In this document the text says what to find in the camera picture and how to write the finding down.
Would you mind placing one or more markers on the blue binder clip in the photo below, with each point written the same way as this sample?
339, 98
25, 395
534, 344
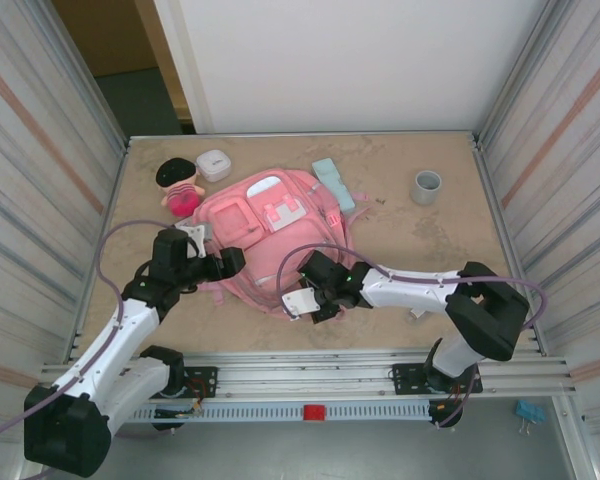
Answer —
529, 410

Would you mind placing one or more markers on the red button on rail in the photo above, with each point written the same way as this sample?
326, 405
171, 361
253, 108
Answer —
314, 412

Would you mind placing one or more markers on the light blue pencil case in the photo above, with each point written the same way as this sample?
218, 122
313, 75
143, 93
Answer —
332, 180

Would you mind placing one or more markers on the pink school backpack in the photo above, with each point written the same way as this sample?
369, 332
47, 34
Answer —
280, 235

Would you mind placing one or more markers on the white square lidded box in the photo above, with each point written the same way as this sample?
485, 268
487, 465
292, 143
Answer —
214, 165

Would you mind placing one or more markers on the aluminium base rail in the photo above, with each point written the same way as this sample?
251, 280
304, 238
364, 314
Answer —
305, 372

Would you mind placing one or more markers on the white grey stick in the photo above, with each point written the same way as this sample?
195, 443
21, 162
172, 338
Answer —
416, 315

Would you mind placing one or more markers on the grey plastic cup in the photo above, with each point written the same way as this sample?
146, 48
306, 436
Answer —
426, 192

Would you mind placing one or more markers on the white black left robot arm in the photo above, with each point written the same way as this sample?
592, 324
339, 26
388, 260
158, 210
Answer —
95, 350

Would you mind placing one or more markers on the plush doll with black hair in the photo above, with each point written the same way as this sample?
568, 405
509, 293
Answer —
180, 190

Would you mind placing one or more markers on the brown wooden door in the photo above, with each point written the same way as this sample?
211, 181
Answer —
110, 35

